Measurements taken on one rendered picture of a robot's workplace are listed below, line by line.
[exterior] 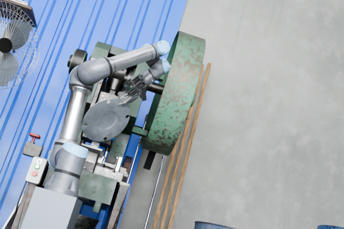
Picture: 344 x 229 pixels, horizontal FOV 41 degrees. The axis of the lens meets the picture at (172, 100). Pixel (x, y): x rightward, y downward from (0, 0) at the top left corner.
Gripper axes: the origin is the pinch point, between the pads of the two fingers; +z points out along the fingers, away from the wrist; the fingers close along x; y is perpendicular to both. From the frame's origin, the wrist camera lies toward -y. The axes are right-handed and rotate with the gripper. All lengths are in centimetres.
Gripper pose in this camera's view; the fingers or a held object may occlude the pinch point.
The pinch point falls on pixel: (120, 102)
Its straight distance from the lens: 257.1
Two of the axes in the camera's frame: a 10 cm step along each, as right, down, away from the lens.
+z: -7.9, 6.0, 1.4
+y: -4.5, -4.0, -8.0
